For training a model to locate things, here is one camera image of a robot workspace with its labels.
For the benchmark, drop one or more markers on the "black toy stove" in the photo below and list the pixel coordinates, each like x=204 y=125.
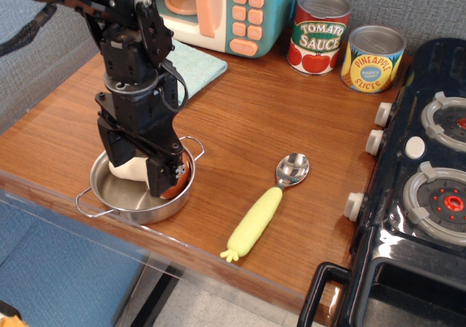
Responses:
x=408 y=249

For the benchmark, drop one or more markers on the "light blue towel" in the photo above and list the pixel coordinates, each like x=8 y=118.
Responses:
x=197 y=68

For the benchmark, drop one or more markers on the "orange object at corner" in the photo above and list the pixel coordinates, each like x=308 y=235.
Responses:
x=10 y=317

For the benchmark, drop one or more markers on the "plush brown white mushroom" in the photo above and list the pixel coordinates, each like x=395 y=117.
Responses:
x=135 y=170

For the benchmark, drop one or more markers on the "pineapple slices can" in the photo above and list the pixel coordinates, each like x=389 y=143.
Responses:
x=372 y=58

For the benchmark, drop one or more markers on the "teal toy microwave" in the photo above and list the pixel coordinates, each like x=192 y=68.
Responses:
x=247 y=28

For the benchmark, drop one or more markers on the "tomato sauce can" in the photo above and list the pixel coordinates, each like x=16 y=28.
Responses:
x=318 y=30

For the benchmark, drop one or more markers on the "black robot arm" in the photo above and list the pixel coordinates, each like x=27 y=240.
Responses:
x=130 y=34

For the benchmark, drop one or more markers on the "spoon with yellow handle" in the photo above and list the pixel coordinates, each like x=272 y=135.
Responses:
x=291 y=170

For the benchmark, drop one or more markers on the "small steel pot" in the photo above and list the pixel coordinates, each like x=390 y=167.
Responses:
x=131 y=200

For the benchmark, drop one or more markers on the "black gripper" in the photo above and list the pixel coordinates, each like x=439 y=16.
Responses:
x=139 y=117

